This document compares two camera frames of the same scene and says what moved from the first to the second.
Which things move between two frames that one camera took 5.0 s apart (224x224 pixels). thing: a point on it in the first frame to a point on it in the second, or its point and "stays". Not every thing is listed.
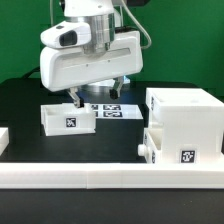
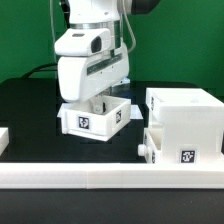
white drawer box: (67, 119) to (80, 119)
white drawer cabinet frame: (191, 123) stays
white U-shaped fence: (192, 176) stays
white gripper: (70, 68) to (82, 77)
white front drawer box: (152, 145) stays
